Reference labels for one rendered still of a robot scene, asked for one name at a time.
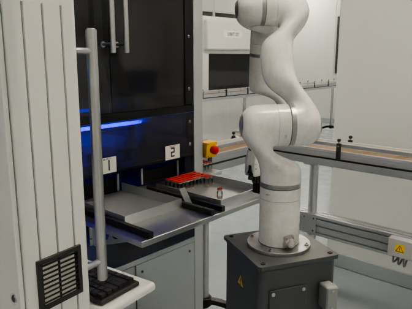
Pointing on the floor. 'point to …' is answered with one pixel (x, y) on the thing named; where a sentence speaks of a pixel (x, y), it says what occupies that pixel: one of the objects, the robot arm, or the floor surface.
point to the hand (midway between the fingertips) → (257, 187)
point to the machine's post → (193, 164)
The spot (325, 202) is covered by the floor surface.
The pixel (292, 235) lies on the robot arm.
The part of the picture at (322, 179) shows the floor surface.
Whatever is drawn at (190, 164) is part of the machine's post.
